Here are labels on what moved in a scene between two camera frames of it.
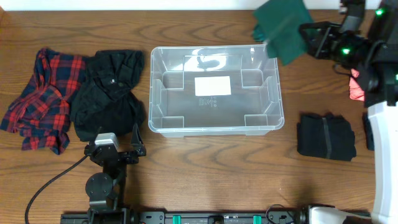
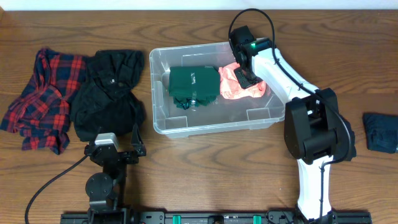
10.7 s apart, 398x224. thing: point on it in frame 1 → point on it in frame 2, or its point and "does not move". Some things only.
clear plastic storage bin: x=214 y=90 does not move
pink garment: x=356 y=92 → x=230 y=85
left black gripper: x=136 y=148 does not move
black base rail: x=129 y=216 does not move
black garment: x=103 y=101 does not move
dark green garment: x=277 y=23 → x=190 y=86
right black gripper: x=316 y=47 → x=244 y=82
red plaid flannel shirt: x=41 y=113 does not move
